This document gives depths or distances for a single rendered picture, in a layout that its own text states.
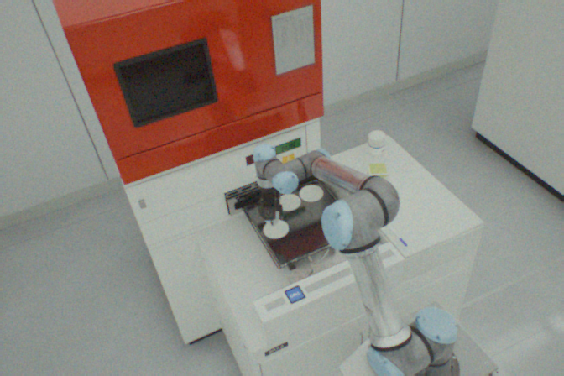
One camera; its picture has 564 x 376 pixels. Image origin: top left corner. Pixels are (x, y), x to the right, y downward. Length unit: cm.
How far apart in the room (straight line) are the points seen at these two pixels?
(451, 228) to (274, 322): 74
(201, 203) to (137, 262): 127
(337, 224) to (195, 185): 87
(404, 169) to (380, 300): 90
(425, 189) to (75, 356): 200
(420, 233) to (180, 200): 93
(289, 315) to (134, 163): 74
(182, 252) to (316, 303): 73
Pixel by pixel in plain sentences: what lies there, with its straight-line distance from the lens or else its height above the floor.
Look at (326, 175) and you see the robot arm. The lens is 160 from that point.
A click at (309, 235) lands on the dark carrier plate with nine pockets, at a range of 202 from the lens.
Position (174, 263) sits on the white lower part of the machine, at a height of 68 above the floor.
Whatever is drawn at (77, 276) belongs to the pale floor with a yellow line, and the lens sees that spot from 339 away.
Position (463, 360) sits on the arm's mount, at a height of 88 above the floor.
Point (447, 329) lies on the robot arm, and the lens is 156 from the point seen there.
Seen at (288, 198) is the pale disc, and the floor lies 90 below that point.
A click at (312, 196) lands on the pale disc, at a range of 217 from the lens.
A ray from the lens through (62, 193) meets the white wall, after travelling 382.
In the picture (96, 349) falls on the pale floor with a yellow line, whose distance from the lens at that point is 304.
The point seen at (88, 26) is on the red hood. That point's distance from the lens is 160.
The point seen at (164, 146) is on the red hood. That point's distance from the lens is 184.
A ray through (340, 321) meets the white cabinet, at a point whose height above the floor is 76.
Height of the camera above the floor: 241
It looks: 43 degrees down
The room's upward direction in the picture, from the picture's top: 7 degrees counter-clockwise
